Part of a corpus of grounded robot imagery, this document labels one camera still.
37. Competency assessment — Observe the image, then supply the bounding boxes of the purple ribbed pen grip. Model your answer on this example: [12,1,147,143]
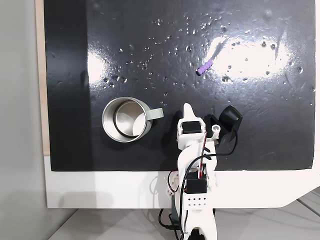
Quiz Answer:
[196,59,215,76]

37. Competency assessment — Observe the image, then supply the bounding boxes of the glossy black mat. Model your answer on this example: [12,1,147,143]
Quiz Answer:
[42,0,316,173]

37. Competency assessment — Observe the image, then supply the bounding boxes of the beige wooden board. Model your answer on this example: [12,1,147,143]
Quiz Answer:
[34,0,52,157]

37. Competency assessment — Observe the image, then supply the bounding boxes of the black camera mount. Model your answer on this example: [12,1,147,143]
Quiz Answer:
[202,113,222,133]

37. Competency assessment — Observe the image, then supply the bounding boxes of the black oval camera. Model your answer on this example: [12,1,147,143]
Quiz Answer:
[218,105,244,133]

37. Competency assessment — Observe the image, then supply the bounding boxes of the black camera cable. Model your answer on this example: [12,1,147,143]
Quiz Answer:
[181,128,238,196]

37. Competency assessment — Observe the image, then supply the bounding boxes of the red white servo wires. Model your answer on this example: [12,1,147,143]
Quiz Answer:
[197,132,210,180]

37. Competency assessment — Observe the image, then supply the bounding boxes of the steel cup grey handle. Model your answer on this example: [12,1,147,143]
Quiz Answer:
[101,96,165,143]

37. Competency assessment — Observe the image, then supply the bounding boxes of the black power cable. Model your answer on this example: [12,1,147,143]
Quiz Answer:
[158,208,182,234]

